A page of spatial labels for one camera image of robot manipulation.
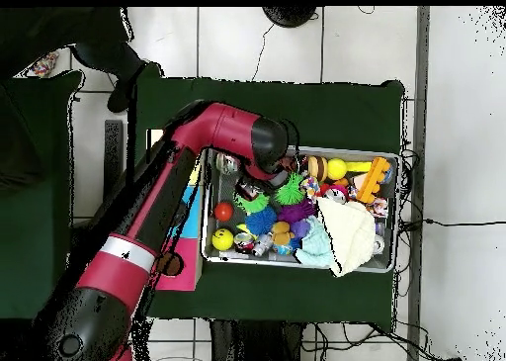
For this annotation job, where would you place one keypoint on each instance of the red robot arm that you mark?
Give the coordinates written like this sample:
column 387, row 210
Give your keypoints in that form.
column 134, row 250

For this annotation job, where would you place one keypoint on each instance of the person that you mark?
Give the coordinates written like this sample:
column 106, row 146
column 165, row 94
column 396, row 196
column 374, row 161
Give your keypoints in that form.
column 71, row 33

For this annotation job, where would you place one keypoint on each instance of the green furry googly-eyed toy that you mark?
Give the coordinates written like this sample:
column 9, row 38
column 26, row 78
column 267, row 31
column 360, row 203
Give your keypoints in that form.
column 289, row 191

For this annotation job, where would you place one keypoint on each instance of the black round base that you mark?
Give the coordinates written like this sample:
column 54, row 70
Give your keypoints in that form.
column 288, row 15

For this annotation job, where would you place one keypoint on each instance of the clear mesh bin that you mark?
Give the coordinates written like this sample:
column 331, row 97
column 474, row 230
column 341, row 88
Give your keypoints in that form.
column 379, row 268

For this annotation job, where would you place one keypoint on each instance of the wooden box with three holes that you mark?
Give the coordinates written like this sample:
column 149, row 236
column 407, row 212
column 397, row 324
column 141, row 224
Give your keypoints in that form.
column 188, row 278

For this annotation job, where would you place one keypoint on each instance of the yellow tennis ball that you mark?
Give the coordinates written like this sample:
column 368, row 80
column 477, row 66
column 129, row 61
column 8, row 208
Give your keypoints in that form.
column 337, row 169

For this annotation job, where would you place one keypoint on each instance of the dark green side table cloth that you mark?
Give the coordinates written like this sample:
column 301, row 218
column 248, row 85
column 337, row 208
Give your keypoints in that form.
column 39, row 242

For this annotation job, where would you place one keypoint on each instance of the grey metal strip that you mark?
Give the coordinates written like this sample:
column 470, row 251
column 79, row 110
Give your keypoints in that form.
column 423, row 100

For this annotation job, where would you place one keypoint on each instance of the large blue spiky ball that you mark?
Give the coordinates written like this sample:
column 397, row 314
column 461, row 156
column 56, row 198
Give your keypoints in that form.
column 261, row 221

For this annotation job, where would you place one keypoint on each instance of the orange toy brick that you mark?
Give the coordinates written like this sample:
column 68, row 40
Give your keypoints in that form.
column 373, row 179

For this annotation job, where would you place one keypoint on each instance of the cream knitted cloth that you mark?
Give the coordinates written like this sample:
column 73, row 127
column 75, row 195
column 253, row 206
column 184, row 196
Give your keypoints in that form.
column 348, row 234

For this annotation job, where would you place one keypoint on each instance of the colourful patterned packet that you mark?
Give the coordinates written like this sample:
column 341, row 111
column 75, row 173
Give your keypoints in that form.
column 45, row 63

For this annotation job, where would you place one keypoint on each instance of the colourful patterned cloth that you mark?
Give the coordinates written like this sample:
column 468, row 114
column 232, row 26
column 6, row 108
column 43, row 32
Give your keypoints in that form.
column 310, row 187

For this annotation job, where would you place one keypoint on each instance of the yellow smiley ball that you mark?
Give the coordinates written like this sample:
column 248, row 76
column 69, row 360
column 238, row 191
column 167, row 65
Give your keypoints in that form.
column 222, row 239

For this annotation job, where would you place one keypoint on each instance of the small red ball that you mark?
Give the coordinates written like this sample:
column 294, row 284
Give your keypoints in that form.
column 224, row 211

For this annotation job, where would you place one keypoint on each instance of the green spiky ball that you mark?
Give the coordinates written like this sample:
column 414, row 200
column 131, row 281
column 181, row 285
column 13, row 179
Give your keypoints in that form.
column 254, row 203

